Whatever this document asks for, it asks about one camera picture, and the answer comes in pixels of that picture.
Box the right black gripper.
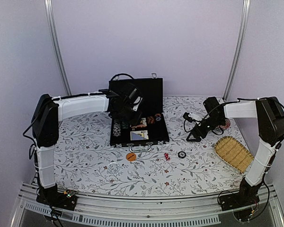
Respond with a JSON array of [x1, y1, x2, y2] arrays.
[[186, 115, 225, 142]]

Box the blue playing card box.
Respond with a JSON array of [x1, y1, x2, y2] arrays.
[[130, 130, 149, 141]]

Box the black poker case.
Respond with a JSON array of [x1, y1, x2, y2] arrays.
[[109, 73, 169, 148]]

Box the orange dealer button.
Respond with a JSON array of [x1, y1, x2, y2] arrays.
[[126, 153, 137, 162]]

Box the red dice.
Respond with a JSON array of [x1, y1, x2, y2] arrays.
[[164, 153, 170, 160]]

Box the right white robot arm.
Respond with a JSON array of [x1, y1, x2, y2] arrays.
[[183, 96, 284, 206]]

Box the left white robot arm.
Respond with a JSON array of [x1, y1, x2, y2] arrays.
[[28, 76, 143, 205]]

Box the green chip stack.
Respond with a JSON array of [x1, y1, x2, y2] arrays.
[[121, 122, 130, 129]]

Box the card deck in case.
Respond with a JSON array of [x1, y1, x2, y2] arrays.
[[136, 118, 147, 128]]

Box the red patterned bowl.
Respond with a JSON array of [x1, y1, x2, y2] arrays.
[[216, 119, 231, 130]]

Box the woven bamboo tray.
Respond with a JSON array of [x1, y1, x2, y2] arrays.
[[214, 136, 254, 174]]

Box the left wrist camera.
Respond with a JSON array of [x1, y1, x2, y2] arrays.
[[132, 96, 143, 111]]

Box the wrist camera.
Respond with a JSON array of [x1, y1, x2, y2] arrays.
[[132, 96, 143, 111], [183, 112, 202, 122]]

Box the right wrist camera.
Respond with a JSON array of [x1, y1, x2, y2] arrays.
[[183, 112, 202, 122]]

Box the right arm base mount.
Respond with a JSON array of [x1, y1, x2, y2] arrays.
[[217, 190, 260, 211]]

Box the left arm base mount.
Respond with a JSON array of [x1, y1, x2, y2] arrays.
[[36, 186, 78, 211]]

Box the right aluminium frame post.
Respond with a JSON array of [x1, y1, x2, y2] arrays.
[[223, 0, 250, 101]]

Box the aluminium frame post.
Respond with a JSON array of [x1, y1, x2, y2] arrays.
[[223, 0, 250, 101], [44, 0, 72, 96]]

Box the left aluminium frame post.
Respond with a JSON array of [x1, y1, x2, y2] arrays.
[[44, 0, 72, 96]]

